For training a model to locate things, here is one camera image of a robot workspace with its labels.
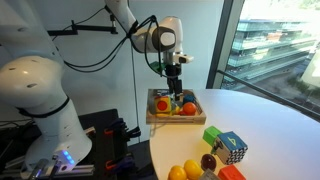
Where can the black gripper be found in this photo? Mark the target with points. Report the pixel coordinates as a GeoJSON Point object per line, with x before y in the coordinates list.
{"type": "Point", "coordinates": [173, 71]}

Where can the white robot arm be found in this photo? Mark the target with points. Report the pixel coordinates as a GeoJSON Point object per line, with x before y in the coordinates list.
{"type": "Point", "coordinates": [36, 96]}

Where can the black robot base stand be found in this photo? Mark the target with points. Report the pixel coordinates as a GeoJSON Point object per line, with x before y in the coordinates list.
{"type": "Point", "coordinates": [100, 146]}

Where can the white zebra soft block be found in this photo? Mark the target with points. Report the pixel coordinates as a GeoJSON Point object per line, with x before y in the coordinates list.
{"type": "Point", "coordinates": [162, 92]}

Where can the wooden tray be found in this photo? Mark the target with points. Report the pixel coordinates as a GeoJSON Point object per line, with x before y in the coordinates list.
{"type": "Point", "coordinates": [176, 119]}

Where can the green cube block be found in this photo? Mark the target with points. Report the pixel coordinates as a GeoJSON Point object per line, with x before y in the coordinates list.
{"type": "Point", "coordinates": [210, 135]}

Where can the blue soft block number four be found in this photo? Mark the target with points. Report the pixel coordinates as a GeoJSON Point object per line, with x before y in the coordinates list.
{"type": "Point", "coordinates": [231, 148]}

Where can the grey cube block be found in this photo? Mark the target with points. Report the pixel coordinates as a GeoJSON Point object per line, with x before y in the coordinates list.
{"type": "Point", "coordinates": [209, 175]}

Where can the red-orange cube block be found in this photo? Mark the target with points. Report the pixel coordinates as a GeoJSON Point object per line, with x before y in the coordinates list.
{"type": "Point", "coordinates": [231, 173]}

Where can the small red fruit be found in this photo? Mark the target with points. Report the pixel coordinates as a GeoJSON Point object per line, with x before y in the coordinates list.
{"type": "Point", "coordinates": [181, 112]}

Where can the orange fruit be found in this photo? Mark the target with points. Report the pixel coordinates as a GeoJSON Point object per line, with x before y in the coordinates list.
{"type": "Point", "coordinates": [189, 109]}

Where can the black clamp with orange tips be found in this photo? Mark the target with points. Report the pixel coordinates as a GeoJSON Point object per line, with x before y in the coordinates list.
{"type": "Point", "coordinates": [116, 131]}

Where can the dark purple plum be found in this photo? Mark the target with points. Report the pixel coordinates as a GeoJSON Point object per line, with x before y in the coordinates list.
{"type": "Point", "coordinates": [208, 162]}

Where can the yellow lemon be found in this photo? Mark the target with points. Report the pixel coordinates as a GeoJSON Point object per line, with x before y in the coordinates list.
{"type": "Point", "coordinates": [177, 173]}
{"type": "Point", "coordinates": [192, 170]}

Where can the grey window railing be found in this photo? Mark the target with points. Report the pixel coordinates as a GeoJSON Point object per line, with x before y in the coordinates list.
{"type": "Point", "coordinates": [266, 91]}

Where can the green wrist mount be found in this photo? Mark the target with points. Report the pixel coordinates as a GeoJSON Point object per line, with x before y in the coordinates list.
{"type": "Point", "coordinates": [156, 66]}

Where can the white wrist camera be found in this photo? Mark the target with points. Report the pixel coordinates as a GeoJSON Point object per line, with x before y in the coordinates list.
{"type": "Point", "coordinates": [184, 59]}

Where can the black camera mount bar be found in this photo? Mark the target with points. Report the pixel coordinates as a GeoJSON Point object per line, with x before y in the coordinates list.
{"type": "Point", "coordinates": [83, 28]}

